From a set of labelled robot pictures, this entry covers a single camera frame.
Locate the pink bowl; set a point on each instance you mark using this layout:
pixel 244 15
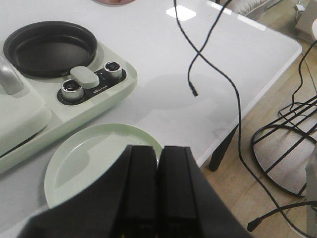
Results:
pixel 114 2

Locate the black round frying pan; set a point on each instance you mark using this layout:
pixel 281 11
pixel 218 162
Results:
pixel 50 49

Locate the right silver control knob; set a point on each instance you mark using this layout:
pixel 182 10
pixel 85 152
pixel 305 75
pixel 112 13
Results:
pixel 112 71

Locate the silver control knob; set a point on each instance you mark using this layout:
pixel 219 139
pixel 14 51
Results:
pixel 112 71
pixel 71 90

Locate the mint green breakfast maker base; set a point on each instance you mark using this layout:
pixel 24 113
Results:
pixel 99 95

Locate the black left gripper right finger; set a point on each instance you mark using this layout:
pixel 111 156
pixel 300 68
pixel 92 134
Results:
pixel 177 210

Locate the mint green round plate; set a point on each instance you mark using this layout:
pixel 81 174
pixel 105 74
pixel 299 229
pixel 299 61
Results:
pixel 88 154

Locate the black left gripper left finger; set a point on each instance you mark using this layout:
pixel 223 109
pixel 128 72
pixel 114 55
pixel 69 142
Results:
pixel 138 217

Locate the left silver control knob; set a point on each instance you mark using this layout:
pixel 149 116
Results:
pixel 71 90

